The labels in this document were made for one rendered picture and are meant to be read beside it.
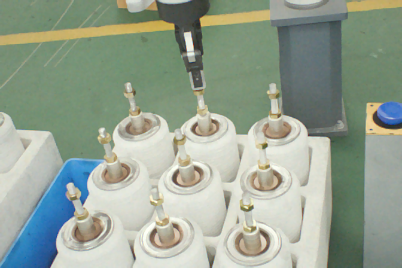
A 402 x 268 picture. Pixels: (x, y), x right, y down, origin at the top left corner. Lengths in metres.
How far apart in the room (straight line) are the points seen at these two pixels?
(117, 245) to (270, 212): 0.22
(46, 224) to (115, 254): 0.33
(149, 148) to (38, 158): 0.27
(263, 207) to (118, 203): 0.22
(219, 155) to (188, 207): 0.13
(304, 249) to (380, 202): 0.14
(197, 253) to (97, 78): 0.96
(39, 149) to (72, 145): 0.29
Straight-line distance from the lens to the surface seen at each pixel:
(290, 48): 1.22
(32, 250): 1.14
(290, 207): 0.86
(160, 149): 1.01
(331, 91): 1.28
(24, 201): 1.16
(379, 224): 0.98
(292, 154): 0.94
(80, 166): 1.22
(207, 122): 0.97
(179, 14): 0.84
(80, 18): 2.05
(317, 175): 0.98
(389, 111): 0.87
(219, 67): 1.62
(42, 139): 1.20
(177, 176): 0.91
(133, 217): 0.95
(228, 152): 0.98
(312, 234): 0.90
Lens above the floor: 0.85
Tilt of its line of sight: 37 degrees down
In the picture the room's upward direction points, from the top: 11 degrees counter-clockwise
